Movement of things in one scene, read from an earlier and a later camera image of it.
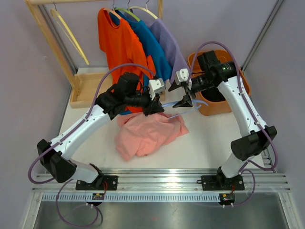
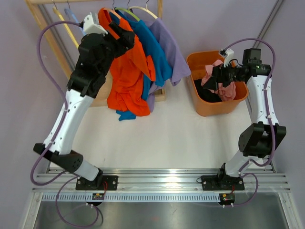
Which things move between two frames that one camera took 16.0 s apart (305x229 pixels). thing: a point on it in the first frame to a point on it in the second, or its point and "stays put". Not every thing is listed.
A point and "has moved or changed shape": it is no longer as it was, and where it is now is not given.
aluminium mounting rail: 170,180 stays put
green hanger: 128,11 stays put
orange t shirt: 125,47 stays put
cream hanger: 146,9 stays put
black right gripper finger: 186,101 to 211,84
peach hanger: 113,10 stays put
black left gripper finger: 156,108 to 127,36
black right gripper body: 195,87 to 225,72
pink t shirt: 141,135 has moved or changed shape
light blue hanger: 196,107 to 72,17
